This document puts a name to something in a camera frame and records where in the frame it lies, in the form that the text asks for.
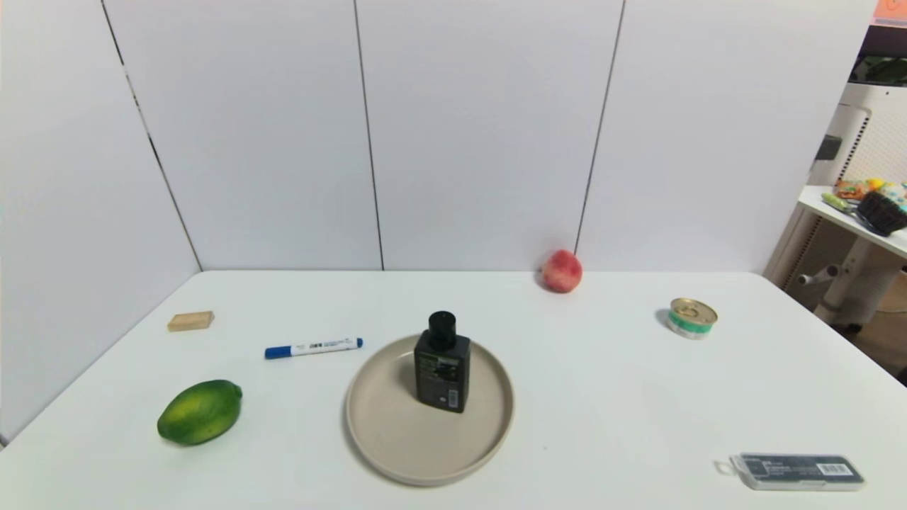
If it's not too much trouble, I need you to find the tin can green label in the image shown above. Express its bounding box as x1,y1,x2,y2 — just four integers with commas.
667,297,719,341

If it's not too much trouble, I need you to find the black square bottle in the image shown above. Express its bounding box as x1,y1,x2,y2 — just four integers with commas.
414,310,472,414

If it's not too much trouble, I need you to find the dark woven basket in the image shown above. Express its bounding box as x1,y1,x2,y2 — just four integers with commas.
856,190,907,237

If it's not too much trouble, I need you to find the blue white marker pen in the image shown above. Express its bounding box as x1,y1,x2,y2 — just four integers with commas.
264,337,364,360

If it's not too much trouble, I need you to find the beige round plate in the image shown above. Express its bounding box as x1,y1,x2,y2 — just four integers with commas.
345,333,516,487

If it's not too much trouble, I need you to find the white side table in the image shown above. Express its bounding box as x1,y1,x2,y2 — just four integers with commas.
797,186,907,328

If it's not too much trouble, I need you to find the red peach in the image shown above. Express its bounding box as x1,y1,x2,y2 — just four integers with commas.
541,249,584,294

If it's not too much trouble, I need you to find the small wooden block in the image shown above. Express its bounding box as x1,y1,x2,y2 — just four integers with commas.
167,310,215,332

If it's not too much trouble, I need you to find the green mango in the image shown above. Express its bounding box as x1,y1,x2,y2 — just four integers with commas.
157,380,243,446

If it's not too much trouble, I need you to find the white pegboard panel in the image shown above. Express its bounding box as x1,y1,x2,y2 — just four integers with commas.
765,81,907,288

